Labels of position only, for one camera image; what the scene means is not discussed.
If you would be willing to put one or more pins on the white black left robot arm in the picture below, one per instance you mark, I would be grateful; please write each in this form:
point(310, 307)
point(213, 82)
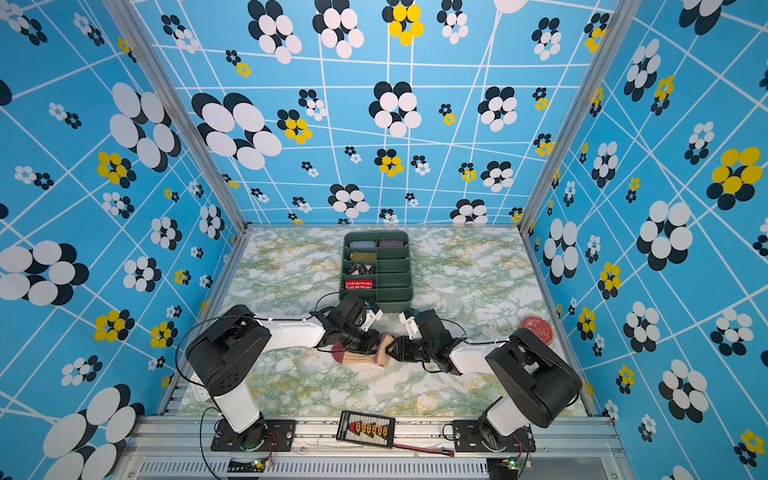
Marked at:
point(224, 353)

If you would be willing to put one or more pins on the tan maroon striped sock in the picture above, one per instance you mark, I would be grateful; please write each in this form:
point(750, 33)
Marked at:
point(378, 358)

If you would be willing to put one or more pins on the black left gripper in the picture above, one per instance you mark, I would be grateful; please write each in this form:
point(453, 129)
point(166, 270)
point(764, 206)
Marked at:
point(372, 340)

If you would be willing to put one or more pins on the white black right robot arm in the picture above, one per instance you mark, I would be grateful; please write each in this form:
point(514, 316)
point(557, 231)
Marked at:
point(538, 384)

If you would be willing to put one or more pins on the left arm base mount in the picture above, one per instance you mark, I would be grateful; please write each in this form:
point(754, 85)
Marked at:
point(263, 436)

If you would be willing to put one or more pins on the green plastic organizer tray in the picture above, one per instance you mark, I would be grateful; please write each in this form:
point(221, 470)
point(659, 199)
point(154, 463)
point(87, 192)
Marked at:
point(393, 284)

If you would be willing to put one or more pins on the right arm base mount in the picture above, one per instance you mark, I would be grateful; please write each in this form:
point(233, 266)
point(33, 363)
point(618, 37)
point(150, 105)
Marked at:
point(470, 436)

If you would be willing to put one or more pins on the red patterned rolled sock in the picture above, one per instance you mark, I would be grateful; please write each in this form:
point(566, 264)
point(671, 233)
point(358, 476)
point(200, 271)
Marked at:
point(358, 284)

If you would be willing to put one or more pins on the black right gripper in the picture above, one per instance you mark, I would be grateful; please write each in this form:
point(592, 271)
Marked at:
point(402, 351)

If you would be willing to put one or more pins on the black patterned rolled sock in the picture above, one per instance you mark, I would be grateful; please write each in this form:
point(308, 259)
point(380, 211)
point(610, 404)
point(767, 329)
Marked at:
point(357, 269)

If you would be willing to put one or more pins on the yellow rolled sock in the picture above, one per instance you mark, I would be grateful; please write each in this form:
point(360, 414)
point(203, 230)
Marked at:
point(362, 256)

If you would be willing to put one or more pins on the aluminium front rail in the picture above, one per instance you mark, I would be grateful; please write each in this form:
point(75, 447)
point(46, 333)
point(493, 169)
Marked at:
point(176, 447)

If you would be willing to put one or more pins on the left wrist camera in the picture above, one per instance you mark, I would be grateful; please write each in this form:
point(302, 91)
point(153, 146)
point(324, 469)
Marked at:
point(373, 313)

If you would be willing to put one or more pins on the red green tape roll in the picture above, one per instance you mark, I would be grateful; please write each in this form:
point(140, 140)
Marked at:
point(541, 328)

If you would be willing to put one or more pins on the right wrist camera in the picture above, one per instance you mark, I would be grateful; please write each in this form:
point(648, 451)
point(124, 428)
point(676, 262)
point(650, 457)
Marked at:
point(407, 319)

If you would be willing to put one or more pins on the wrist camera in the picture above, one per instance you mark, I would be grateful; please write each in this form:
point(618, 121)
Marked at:
point(407, 319)
point(373, 313)

